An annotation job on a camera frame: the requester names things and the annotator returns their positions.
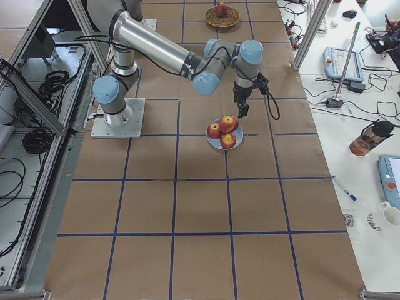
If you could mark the red apple on plate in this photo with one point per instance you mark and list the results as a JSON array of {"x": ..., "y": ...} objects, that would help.
[
  {"x": 213, "y": 131},
  {"x": 227, "y": 140}
]

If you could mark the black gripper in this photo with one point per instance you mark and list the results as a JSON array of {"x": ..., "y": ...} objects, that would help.
[{"x": 240, "y": 94}]

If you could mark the dark red apple in basket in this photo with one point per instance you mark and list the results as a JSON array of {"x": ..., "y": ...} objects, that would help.
[{"x": 221, "y": 9}]

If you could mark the blue white pen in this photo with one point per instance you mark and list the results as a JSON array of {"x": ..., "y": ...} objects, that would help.
[{"x": 346, "y": 190}]

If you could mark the glass jar black lid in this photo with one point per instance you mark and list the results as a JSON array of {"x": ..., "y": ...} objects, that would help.
[{"x": 371, "y": 136}]

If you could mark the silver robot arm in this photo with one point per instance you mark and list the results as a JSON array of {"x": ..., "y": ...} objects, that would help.
[{"x": 122, "y": 21}]

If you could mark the aluminium frame post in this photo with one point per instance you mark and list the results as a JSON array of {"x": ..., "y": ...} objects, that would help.
[{"x": 316, "y": 20}]

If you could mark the round wicker basket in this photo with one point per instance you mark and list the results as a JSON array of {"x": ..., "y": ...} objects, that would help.
[{"x": 230, "y": 19}]

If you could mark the white mug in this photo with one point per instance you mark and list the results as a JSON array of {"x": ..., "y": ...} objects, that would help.
[{"x": 386, "y": 217}]

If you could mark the black computer mouse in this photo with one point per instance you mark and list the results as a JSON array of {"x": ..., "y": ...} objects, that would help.
[{"x": 349, "y": 14}]

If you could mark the teach pendant tablet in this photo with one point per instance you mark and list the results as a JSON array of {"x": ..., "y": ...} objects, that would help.
[
  {"x": 334, "y": 60},
  {"x": 388, "y": 166}
]

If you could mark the light blue plate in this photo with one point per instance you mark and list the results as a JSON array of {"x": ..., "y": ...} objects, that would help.
[{"x": 216, "y": 143}]

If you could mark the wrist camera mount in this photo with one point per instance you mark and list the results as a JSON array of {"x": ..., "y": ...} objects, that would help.
[{"x": 262, "y": 84}]

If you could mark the red yellow apple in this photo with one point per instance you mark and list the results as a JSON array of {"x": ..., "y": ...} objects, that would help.
[{"x": 228, "y": 124}]

